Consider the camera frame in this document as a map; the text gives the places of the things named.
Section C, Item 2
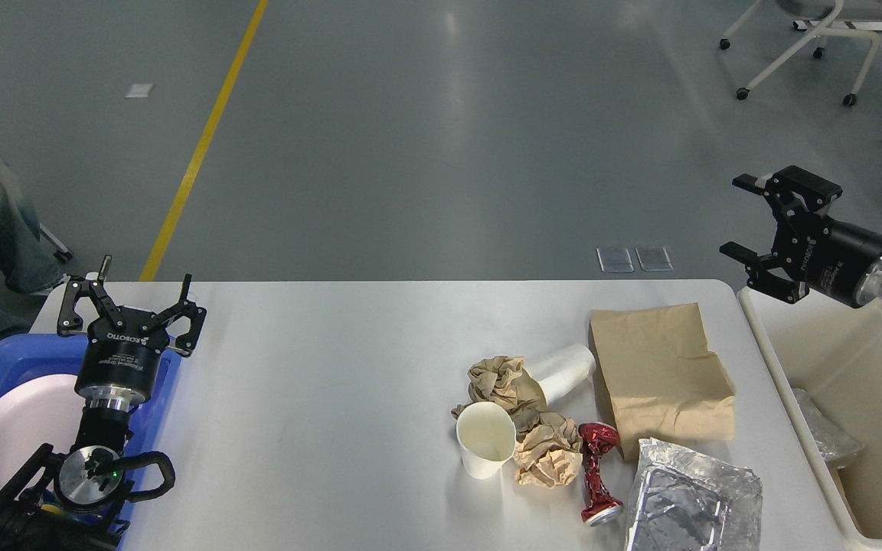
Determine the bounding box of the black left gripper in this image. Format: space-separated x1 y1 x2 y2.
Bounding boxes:
57 256 207 405

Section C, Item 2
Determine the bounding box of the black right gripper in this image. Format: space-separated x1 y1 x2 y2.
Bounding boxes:
720 166 882 309

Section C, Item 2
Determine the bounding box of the pink plate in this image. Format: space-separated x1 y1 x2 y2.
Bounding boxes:
0 374 84 489

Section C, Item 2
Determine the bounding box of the brown paper bag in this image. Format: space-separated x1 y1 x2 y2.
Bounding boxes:
590 303 736 461

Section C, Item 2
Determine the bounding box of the silver foil bag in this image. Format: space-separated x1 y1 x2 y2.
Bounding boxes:
624 437 763 550

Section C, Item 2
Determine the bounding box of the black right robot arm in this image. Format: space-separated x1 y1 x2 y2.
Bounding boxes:
720 166 882 309

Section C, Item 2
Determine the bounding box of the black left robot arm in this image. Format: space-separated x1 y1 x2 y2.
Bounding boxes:
0 256 207 550

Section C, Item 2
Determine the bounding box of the blue plastic tray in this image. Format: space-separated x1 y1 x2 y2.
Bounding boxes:
0 334 181 550

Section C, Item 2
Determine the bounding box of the beige plastic bin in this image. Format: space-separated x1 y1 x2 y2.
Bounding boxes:
737 289 882 550

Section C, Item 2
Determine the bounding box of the white rolling chair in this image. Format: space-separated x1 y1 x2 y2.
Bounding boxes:
734 1 882 107

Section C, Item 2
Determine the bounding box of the clear plastic wrap in bin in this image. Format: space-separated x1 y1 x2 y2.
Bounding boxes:
791 387 867 468

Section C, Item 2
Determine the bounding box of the lying white paper cup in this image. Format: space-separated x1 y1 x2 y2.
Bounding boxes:
524 343 596 408

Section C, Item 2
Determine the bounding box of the crushed red can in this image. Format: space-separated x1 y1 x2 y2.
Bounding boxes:
578 422 624 527

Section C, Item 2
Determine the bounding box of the dark crumpled brown paper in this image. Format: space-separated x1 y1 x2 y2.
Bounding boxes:
468 356 548 439

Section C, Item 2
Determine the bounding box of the light crumpled brown paper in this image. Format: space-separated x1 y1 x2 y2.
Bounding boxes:
512 411 582 488

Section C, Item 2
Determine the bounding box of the upright white paper cup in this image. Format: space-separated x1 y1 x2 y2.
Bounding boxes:
456 402 517 479

